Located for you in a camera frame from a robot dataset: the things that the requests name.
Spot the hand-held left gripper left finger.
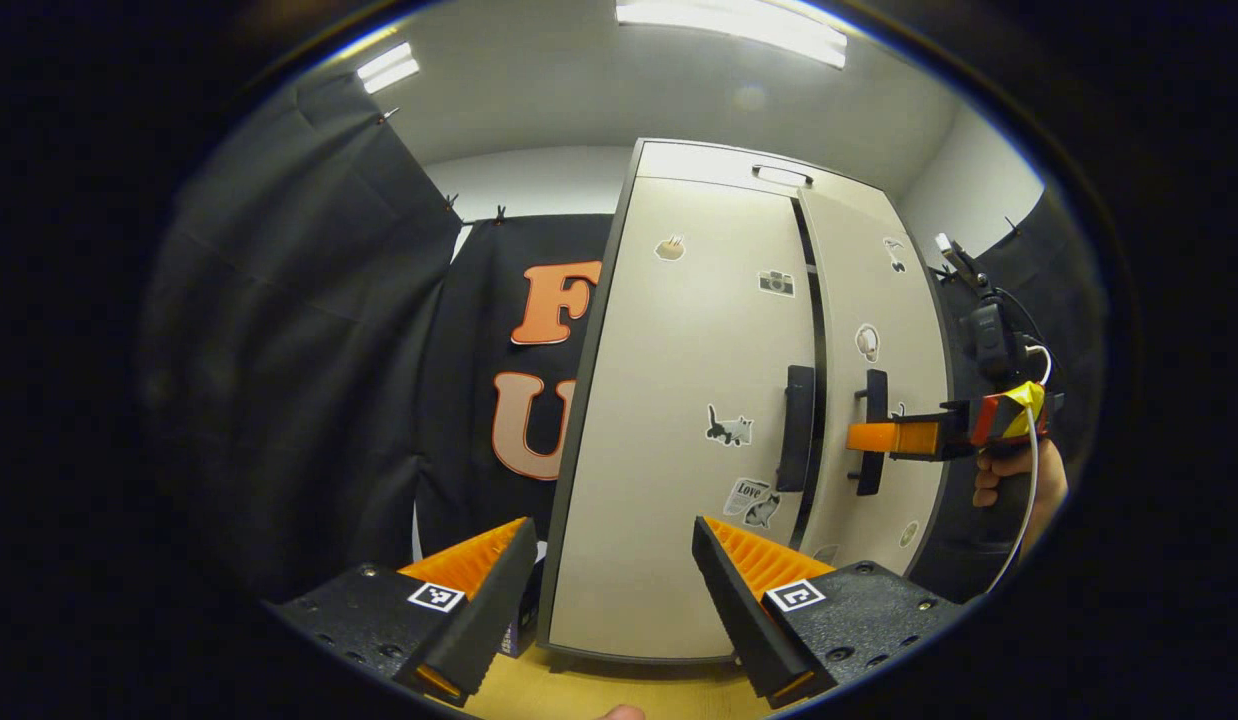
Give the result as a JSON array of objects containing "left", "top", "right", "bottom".
[{"left": 264, "top": 516, "right": 538, "bottom": 708}]

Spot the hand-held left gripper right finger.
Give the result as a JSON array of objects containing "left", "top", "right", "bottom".
[{"left": 692, "top": 515, "right": 980, "bottom": 709}]

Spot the beige cabinet door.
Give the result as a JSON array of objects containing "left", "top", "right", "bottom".
[
  {"left": 544, "top": 178, "right": 820, "bottom": 661},
  {"left": 797, "top": 188, "right": 952, "bottom": 578}
]

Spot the beige double-door shoe cabinet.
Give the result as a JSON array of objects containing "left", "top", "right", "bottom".
[{"left": 536, "top": 138, "right": 955, "bottom": 668}]

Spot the small purple white box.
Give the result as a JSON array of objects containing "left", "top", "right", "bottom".
[{"left": 499, "top": 558, "right": 542, "bottom": 659}]

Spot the black backdrop cloth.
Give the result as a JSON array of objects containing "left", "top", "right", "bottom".
[{"left": 139, "top": 70, "right": 1105, "bottom": 609}]

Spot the large ceiling light panel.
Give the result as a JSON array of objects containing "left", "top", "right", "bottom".
[{"left": 616, "top": 0, "right": 848, "bottom": 69}]

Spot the ceiling tube light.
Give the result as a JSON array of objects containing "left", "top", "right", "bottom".
[{"left": 357, "top": 42, "right": 421, "bottom": 95}]

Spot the white cable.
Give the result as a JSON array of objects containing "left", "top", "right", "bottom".
[{"left": 984, "top": 345, "right": 1056, "bottom": 596}]

